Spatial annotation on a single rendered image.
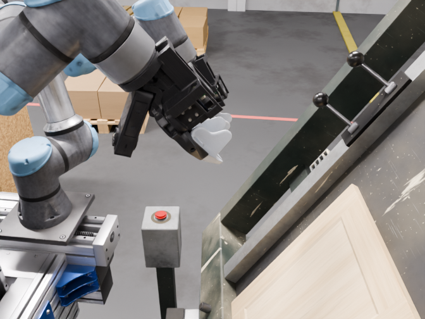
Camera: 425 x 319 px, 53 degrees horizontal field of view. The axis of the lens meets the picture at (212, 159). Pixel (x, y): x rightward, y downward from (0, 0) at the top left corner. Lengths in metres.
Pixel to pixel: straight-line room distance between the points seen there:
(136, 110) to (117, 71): 0.07
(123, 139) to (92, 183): 2.71
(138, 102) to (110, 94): 3.20
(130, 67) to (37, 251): 0.96
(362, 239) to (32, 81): 0.67
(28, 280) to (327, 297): 0.81
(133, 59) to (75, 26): 0.07
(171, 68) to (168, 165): 2.86
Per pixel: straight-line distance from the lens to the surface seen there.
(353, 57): 1.04
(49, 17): 0.52
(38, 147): 1.26
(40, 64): 0.53
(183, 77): 0.57
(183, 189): 3.13
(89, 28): 0.52
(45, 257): 1.38
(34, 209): 1.31
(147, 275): 2.55
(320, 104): 1.06
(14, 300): 1.30
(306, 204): 1.14
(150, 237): 1.45
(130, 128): 0.60
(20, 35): 0.53
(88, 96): 3.84
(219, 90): 0.98
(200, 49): 5.54
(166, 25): 0.91
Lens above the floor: 1.87
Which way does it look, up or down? 33 degrees down
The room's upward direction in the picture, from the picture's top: straight up
